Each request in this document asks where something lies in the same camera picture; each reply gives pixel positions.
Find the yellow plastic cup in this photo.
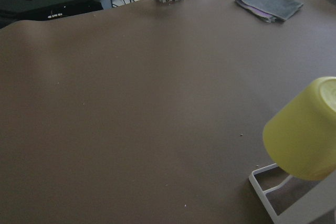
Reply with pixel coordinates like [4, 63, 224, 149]
[262, 77, 335, 180]

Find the folded grey cloth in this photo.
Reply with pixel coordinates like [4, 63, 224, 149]
[235, 0, 303, 23]

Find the white wire cup holder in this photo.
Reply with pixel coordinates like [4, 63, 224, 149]
[248, 164, 335, 223]

